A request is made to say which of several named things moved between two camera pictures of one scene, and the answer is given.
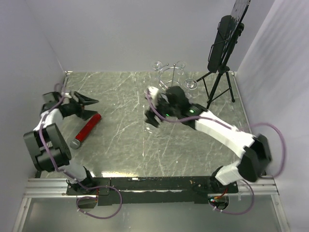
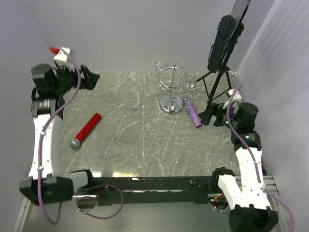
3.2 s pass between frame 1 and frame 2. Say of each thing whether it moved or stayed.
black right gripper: moved
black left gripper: moved
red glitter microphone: stayed
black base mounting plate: stayed
